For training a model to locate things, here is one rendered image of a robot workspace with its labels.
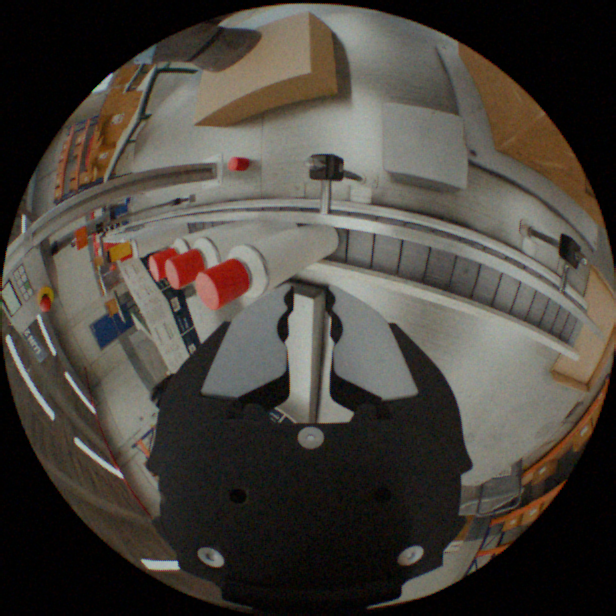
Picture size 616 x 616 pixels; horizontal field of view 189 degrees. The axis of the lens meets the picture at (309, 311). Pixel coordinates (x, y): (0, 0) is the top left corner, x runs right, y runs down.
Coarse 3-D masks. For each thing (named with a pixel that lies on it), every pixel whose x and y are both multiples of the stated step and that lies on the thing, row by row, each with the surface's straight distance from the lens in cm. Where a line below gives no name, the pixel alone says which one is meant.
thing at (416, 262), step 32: (192, 224) 57; (416, 224) 29; (352, 256) 31; (384, 256) 30; (416, 256) 29; (448, 256) 29; (448, 288) 31; (480, 288) 31; (512, 288) 33; (544, 320) 39; (576, 320) 47
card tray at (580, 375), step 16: (592, 272) 55; (592, 288) 56; (608, 288) 62; (592, 304) 58; (608, 304) 68; (608, 320) 72; (592, 336) 65; (608, 336) 77; (592, 352) 70; (608, 352) 78; (560, 368) 59; (576, 368) 66; (592, 368) 77; (560, 384) 58; (576, 384) 70; (592, 384) 80
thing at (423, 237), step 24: (192, 216) 41; (216, 216) 34; (240, 216) 30; (264, 216) 27; (288, 216) 25; (312, 216) 23; (336, 216) 22; (408, 240) 21; (432, 240) 20; (456, 240) 22; (504, 264) 22; (552, 288) 27; (576, 312) 32; (600, 336) 43
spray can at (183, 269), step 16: (256, 224) 28; (272, 224) 30; (288, 224) 32; (208, 240) 23; (224, 240) 23; (240, 240) 24; (176, 256) 22; (192, 256) 22; (208, 256) 22; (224, 256) 23; (176, 272) 21; (192, 272) 22; (176, 288) 22
